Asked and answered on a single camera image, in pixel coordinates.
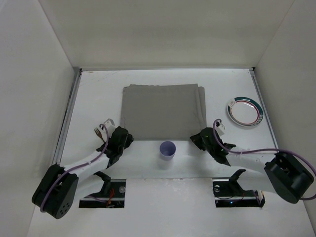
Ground brown wooden fork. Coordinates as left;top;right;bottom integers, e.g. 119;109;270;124
94;128;105;143

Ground purple plastic cup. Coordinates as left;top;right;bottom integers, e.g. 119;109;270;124
159;141;176;161

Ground grey cloth placemat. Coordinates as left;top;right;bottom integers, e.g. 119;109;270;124
120;84;207;141

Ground white plate green rim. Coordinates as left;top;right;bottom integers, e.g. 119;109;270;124
226;96;264;127

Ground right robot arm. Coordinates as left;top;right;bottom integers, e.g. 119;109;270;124
190;127;314;204

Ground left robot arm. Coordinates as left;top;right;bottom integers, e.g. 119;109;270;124
32;124;134;219

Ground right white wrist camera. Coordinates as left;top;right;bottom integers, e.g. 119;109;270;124
214;121;226;137

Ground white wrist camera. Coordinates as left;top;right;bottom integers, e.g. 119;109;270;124
214;121;226;137
100;118;116;141

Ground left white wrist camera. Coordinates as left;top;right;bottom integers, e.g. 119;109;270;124
100;118;116;141

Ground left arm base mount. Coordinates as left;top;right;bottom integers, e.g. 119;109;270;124
79;171;126;208

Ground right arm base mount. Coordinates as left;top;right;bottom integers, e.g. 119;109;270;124
212;169;265;208

